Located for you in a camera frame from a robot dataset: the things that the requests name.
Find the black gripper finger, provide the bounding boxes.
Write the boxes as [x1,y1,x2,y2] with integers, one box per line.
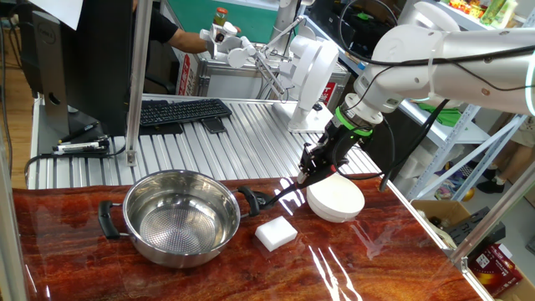
[295,140,325,185]
[304,161,340,188]

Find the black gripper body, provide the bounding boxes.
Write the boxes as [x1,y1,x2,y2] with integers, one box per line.
[318,119,369,169]

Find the black ladle red tip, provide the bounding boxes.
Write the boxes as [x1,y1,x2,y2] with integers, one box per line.
[252,163,339,210]

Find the white haptic teleoperation device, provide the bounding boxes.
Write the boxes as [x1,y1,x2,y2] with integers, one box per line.
[199,15,344,134]

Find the person bare forearm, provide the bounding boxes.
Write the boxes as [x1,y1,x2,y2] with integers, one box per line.
[166,28,210,54]

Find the white ceramic bowl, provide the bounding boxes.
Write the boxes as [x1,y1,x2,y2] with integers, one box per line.
[306,172,365,223]

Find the person hand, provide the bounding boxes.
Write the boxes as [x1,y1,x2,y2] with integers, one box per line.
[206,32,226,55]

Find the black cabinet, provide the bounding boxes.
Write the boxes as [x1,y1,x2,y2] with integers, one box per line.
[363,106,426,181]

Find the white sponge block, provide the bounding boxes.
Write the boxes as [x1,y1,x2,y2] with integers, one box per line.
[254,215,298,253]

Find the white foam packaging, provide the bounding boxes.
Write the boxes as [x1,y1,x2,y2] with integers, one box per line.
[392,144,438,197]

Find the black smartphone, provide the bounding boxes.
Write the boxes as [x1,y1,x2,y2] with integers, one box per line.
[201,116,227,135]

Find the green folded bag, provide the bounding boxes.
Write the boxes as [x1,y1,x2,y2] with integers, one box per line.
[417,102,463,129]

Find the silver aluminium case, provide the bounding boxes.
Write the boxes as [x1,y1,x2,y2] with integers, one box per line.
[174,48,352,110]

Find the open cardboard box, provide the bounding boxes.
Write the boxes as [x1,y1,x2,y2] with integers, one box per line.
[411,199,473,252]

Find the colourful cloth bag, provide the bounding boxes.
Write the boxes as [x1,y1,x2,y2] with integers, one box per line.
[433,161,476,202]

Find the black equipment case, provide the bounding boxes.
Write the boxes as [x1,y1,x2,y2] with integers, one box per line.
[303,0,398,55]

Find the black computer keyboard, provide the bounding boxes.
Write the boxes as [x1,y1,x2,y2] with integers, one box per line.
[140,98,233,127]

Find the white metal shelf rack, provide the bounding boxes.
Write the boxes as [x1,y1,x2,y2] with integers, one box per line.
[396,0,535,202]

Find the grey metal column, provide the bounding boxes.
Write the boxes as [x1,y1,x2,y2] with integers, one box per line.
[269,0,300,43]

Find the black flat pad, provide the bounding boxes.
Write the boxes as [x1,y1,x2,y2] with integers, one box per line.
[139,123,185,136]

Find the black shoe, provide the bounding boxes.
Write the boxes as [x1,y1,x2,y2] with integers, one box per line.
[476,177,506,196]

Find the black plastic part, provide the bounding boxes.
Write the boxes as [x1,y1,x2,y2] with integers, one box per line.
[442,207,507,247]

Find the glass jar orange lid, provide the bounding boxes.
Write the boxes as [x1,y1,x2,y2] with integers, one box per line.
[212,7,229,27]

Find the person bare leg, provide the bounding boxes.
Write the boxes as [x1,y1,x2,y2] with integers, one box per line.
[491,116,535,185]

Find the colourful toy fruits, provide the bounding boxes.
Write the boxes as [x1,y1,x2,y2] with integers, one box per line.
[449,0,482,18]

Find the green partition board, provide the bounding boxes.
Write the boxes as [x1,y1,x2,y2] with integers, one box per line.
[166,0,280,43]

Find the red printed box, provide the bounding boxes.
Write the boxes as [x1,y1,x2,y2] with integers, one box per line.
[467,244,524,298]

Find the person black t-shirt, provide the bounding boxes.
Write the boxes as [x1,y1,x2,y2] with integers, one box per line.
[132,0,180,45]

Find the green plastic bottle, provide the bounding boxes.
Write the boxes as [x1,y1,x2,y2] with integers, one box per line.
[479,0,507,27]

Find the pale green bottle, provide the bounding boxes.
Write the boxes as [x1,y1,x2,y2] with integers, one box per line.
[492,0,519,31]

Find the red brown woodgrain mat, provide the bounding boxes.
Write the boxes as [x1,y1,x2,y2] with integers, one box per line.
[12,173,486,301]

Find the white marker pen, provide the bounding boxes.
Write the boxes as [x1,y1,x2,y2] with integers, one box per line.
[52,140,110,154]

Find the black pen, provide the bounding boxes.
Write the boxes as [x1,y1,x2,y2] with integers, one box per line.
[58,120,101,145]

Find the black computer monitor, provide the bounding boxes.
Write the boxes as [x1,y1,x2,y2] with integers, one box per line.
[16,0,139,138]

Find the tan cardboard box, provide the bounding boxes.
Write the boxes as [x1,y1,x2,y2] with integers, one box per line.
[497,271,535,301]

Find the silver monitor stand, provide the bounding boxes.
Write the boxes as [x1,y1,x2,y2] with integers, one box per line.
[32,10,71,135]

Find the white paper sheet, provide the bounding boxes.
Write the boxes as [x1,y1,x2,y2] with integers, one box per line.
[27,0,84,31]

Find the green wrist adapter ring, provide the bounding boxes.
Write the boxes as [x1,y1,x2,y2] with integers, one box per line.
[333,106,375,138]

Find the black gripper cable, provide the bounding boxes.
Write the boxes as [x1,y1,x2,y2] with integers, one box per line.
[332,98,451,193]

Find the stainless steel pot black handles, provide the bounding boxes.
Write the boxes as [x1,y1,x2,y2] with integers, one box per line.
[98,169,261,269]

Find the aluminium frame post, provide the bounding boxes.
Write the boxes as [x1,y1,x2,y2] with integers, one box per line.
[0,133,27,301]
[125,0,154,167]
[449,161,535,273]

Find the aluminium frame rail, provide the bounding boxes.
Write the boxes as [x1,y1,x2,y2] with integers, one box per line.
[375,173,497,301]

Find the black table cable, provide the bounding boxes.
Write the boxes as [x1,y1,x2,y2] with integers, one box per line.
[23,144,127,188]

